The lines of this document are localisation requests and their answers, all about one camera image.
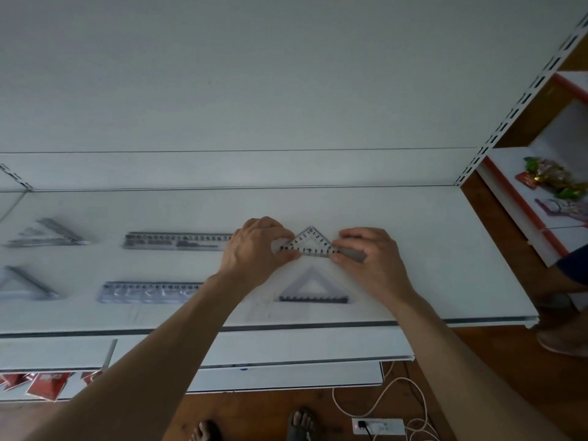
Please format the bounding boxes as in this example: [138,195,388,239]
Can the person's left hand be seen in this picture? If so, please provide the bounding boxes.
[218,217,302,292]

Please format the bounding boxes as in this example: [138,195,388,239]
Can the person's right hand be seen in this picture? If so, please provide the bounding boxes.
[331,227,417,309]

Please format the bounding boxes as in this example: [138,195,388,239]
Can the clear small triangle ruler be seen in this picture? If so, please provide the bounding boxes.
[275,226,368,263]

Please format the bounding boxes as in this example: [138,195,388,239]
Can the person's right forearm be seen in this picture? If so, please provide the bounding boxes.
[390,291,572,441]

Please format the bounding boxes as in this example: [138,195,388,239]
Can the person's left forearm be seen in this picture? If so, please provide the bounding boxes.
[23,273,249,441]

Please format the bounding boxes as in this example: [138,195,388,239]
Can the clear bluish triangle ruler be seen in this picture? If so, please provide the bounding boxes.
[275,266,351,305]

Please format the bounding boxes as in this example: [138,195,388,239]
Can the white narrow shelf board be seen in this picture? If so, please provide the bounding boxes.
[0,325,415,371]

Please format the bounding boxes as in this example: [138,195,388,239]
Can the white metal shelf board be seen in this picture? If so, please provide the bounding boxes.
[0,185,539,339]

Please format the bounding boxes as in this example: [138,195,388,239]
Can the clear straight ruler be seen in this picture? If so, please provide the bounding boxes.
[122,231,234,251]
[96,281,204,305]

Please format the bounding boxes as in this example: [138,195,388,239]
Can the white base shelf board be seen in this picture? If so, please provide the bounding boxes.
[0,361,385,403]

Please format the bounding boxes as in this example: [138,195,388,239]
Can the person's right foot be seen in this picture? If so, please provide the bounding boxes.
[287,408,323,441]

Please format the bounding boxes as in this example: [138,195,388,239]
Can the person's foot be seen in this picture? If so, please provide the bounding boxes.
[190,420,224,441]
[287,408,323,441]

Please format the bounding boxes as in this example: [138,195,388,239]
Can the white power strip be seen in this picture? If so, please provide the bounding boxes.
[351,418,406,438]

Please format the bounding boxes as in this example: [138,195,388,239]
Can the white shelf back panel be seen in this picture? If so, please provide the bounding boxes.
[0,0,588,192]

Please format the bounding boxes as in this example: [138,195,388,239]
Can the white shelf unit red trim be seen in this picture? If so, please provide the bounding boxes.
[476,70,588,268]

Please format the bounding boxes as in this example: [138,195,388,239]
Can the person's left foot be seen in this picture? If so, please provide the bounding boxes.
[190,420,224,441]

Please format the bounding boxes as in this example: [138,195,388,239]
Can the green gold snack packets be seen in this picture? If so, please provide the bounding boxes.
[515,156,588,201]

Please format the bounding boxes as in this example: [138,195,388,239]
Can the purple packet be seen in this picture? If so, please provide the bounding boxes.
[535,198,588,224]

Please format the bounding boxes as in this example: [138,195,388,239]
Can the white slotted shelf upright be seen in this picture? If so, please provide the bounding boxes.
[454,13,588,187]
[0,163,34,192]

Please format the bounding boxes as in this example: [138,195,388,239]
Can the white cable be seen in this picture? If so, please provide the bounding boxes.
[332,362,439,441]

